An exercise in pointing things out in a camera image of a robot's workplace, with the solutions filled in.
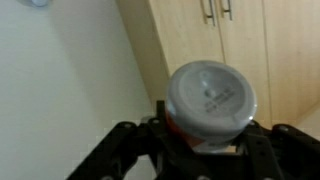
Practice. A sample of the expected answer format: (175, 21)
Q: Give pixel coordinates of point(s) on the upper wooden cabinets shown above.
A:
(274, 43)

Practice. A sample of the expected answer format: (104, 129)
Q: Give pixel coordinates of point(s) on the white orange-label pill bottle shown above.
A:
(209, 104)

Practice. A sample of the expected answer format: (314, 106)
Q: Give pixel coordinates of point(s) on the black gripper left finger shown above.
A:
(117, 153)

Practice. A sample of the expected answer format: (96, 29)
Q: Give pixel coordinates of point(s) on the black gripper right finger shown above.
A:
(280, 153)

